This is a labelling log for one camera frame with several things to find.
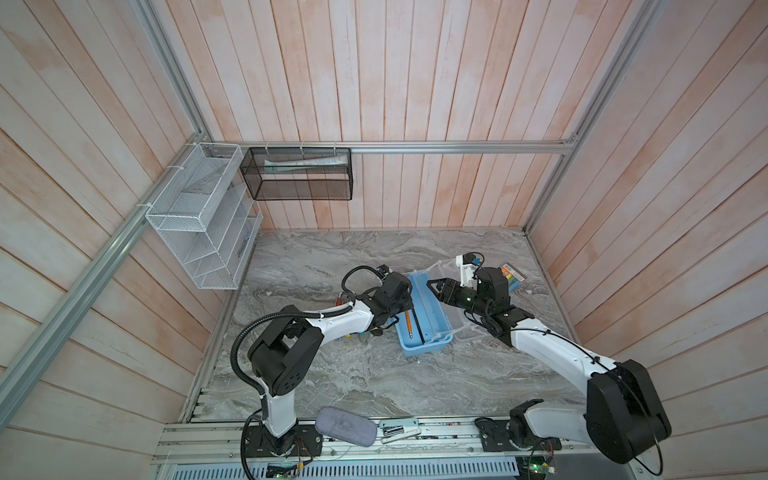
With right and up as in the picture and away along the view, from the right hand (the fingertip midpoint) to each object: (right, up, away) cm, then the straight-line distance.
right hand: (431, 283), depth 84 cm
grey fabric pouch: (-23, -35, -11) cm, 43 cm away
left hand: (-6, -6, +7) cm, 11 cm away
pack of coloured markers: (+33, +1, +21) cm, 39 cm away
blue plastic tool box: (-1, -15, +9) cm, 17 cm away
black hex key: (-2, -14, +10) cm, 17 cm away
